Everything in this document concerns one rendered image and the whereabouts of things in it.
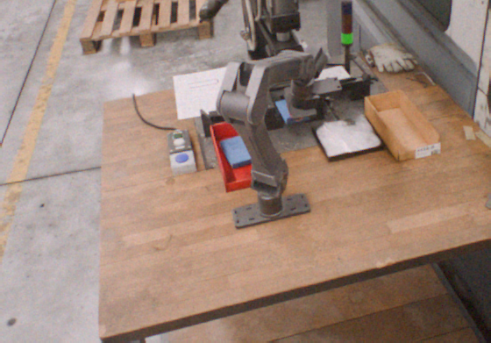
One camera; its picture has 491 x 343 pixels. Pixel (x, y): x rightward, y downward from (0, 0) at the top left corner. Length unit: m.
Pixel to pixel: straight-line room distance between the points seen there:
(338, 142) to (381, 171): 0.16
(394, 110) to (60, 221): 1.87
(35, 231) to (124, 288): 1.70
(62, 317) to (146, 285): 1.27
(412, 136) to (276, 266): 0.61
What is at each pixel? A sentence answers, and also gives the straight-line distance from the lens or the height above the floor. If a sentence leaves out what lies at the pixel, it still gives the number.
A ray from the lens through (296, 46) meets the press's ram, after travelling 1.62.
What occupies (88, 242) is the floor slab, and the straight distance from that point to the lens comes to 2.88.
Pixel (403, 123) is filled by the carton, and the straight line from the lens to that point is 1.76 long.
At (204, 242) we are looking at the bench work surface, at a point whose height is 0.90.
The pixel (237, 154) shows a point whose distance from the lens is 1.66.
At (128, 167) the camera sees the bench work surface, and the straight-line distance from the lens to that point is 1.72.
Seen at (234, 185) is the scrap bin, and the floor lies 0.92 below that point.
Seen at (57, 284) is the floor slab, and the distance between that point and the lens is 2.76.
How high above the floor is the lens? 1.92
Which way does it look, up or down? 34 degrees down
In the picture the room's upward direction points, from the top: 6 degrees counter-clockwise
